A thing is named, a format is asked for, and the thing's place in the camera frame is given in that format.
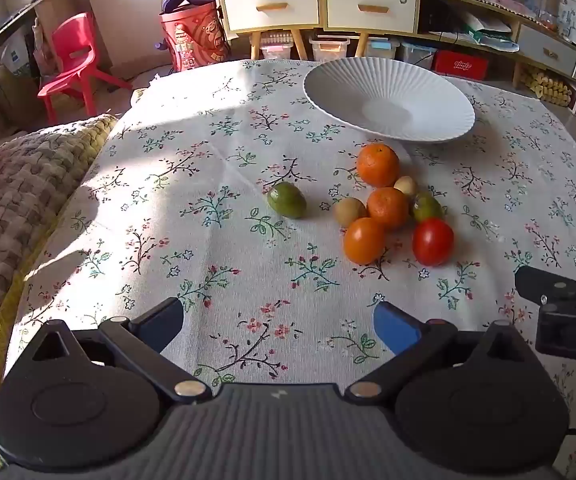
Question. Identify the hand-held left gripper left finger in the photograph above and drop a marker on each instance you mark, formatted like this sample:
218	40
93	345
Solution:
164	321

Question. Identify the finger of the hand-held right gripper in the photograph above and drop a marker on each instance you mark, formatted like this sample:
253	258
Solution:
535	282

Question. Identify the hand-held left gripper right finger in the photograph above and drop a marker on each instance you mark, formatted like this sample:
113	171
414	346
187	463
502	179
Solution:
393	332

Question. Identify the small orange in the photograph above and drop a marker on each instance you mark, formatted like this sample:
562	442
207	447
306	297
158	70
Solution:
388	208
364	241

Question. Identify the red tomato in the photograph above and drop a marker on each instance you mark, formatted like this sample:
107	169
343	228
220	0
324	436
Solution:
432	241

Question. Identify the brown longan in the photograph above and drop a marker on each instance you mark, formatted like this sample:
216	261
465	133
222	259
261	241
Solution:
406	186
348	212

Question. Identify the green jujube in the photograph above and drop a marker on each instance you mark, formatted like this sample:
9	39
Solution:
427	208
287	200

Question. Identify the large orange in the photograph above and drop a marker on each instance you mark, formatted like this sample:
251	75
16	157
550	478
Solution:
377	165

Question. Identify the white ribbed plate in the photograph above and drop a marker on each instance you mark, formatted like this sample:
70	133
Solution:
392	90

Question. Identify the floral tablecloth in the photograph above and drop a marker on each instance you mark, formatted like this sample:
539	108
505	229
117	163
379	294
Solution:
218	160

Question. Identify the stack of yellow blocks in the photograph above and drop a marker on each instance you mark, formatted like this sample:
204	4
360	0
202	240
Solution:
545	85

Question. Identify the low wooden cabinet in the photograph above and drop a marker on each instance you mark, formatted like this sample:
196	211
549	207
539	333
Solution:
547	50

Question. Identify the red cardboard box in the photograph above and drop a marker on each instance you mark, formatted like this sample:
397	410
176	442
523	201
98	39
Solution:
460	65

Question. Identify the green white bag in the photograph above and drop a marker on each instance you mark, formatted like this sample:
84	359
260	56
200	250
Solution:
487	35

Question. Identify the clear storage box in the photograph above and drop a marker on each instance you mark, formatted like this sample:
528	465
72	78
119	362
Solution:
417	56
329	50
277	50
383	49

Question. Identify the red plastic chair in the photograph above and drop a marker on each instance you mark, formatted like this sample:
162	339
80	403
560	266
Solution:
73	55

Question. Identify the black box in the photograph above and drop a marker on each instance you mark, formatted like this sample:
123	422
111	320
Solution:
437	17

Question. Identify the red printed bucket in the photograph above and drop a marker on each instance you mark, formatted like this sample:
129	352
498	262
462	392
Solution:
195	40

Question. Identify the wooden desk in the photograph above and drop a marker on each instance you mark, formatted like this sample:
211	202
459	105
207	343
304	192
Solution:
58	10

